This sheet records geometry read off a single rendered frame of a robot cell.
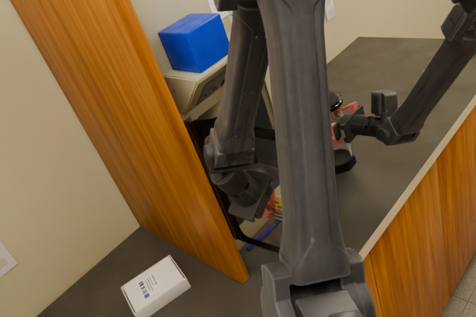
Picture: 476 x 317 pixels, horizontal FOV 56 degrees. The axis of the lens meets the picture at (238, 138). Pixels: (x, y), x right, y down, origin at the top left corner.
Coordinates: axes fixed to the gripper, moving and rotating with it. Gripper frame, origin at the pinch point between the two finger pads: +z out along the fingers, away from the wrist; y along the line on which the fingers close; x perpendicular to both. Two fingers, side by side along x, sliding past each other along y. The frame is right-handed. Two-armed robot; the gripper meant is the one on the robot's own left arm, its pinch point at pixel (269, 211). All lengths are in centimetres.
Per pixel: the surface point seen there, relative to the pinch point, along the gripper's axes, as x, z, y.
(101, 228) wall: -66, 14, 18
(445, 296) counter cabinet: 12, 121, -17
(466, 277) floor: 13, 146, -33
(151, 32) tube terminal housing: -22.1, -34.3, -21.1
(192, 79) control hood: -12.1, -26.7, -15.2
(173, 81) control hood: -18.7, -25.7, -15.1
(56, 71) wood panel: -59, -30, -12
